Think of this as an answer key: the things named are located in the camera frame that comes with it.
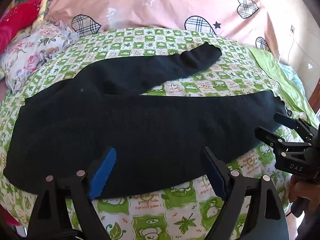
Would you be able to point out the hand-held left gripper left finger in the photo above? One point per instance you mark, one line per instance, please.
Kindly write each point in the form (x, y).
(103, 175)

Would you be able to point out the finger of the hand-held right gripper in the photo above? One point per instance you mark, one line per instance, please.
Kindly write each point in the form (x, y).
(287, 121)
(271, 136)

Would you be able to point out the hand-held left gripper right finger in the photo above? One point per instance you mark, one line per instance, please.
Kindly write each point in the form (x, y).
(215, 173)

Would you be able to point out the black pants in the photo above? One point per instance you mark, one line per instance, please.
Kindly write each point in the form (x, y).
(150, 130)

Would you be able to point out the person's right hand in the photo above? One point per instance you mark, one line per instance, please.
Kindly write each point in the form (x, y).
(305, 190)

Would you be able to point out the light blue cloth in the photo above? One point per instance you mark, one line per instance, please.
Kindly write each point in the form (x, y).
(295, 80)

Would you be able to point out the plain green sheet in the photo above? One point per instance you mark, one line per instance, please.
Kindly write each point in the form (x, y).
(275, 67)

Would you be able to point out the green checkered bed sheet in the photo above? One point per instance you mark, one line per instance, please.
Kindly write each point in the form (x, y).
(175, 217)

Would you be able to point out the floral pillow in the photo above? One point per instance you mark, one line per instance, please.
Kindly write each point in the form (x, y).
(32, 52)

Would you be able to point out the pink quilt with plaid hearts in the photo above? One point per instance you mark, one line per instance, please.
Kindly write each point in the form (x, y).
(175, 5)

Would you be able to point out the yellow printed cloth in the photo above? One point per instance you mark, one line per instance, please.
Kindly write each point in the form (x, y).
(43, 10)

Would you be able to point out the red cloth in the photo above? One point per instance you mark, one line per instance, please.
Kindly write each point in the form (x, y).
(17, 17)

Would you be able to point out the white wall socket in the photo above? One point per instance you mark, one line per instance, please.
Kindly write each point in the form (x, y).
(292, 28)

